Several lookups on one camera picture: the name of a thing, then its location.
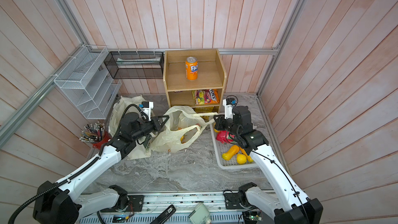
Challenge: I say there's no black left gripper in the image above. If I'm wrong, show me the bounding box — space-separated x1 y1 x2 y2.
132 115 170 140

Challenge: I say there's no floral canvas tote bag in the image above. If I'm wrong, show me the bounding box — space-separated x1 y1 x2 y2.
108 95 151 160

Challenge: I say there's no yellow plastic grocery bag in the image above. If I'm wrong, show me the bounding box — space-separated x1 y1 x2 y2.
150 106 218 153

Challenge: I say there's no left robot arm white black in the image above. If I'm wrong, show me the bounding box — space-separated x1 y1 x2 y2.
8 102 169 224

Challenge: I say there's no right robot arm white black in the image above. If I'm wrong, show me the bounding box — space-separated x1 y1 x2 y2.
214 104 323 224

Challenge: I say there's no pink dragon fruit toy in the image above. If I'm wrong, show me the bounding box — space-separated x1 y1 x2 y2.
216 131 234 144

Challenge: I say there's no orange snack bag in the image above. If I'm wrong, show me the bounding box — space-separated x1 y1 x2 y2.
204 89 220 104

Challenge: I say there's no yellow corn toy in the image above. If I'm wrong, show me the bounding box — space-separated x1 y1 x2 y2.
222 145 240 161

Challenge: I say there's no red pen holder with pens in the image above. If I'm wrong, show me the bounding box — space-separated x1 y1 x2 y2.
79 121 111 149

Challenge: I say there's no orange carrot corn toy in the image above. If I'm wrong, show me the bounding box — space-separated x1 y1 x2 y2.
240 148 253 163

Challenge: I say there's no white plastic fruit basket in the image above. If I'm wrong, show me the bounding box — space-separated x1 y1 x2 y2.
210 123 258 170

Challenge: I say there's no yellow chips bag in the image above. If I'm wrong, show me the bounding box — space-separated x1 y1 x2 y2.
194 106 214 121

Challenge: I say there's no yellow green snack bag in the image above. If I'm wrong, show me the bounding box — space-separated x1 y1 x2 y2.
192 90 211 105

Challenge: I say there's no wooden shelf unit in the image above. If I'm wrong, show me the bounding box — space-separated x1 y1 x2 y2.
163 49 227 112

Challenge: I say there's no orange Fanta can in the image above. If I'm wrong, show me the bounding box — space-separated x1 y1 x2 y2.
185 57 198 80

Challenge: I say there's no black remote handset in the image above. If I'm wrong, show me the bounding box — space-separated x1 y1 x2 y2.
150 204 176 224

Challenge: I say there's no grey small display device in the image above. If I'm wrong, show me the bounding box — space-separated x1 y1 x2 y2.
189 202 211 224

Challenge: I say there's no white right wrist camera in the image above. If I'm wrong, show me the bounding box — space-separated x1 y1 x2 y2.
223 96 236 119

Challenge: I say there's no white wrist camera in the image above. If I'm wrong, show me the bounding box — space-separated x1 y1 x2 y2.
139 101 154 121
223 96 236 119

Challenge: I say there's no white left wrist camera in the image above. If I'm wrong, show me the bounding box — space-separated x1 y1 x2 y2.
139 101 154 121

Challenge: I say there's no black mesh wall basket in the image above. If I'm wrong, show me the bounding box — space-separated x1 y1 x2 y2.
104 51 164 79

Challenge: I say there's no white wire mesh shelf rack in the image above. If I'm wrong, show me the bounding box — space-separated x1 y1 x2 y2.
54 45 121 120

